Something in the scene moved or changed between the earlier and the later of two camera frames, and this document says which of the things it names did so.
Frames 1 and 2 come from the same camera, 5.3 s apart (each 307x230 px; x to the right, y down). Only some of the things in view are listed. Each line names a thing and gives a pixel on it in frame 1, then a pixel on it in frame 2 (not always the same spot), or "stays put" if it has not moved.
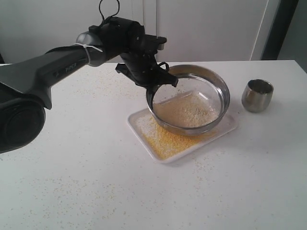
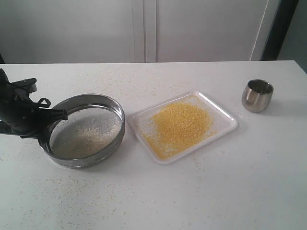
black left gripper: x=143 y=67 to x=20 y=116
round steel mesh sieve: x=200 y=97 to x=92 y=134
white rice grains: x=188 y=109 to x=84 y=135
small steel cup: x=256 y=95 stays put
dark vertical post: x=282 y=19 stays put
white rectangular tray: x=171 y=146 stays put
